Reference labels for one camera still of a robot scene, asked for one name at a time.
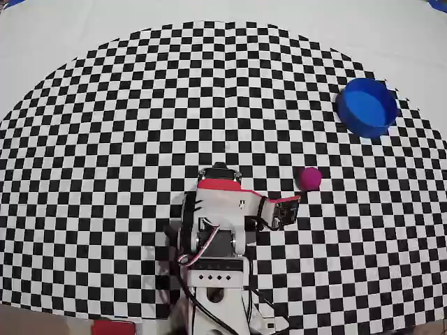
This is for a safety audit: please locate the red white black servo wire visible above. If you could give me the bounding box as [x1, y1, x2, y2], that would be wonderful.
[177, 223, 221, 268]

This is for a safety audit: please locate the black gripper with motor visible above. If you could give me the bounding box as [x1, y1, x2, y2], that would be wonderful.
[198, 162, 244, 186]

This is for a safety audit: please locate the pink ball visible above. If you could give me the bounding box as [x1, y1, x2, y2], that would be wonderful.
[296, 166, 323, 192]

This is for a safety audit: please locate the black white checkerboard mat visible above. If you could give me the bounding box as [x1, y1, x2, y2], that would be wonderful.
[0, 0, 447, 334]

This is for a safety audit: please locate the black cable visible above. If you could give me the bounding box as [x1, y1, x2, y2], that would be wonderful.
[249, 288, 291, 327]

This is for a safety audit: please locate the blue round box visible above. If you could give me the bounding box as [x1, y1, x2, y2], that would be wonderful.
[335, 77, 400, 140]

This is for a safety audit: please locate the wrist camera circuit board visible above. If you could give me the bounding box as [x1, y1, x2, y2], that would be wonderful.
[272, 195, 302, 231]

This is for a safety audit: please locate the white and red camera mount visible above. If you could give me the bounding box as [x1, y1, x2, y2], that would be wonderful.
[197, 178, 302, 231]

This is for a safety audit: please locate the red flat object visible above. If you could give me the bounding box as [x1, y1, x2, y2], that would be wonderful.
[91, 320, 136, 335]

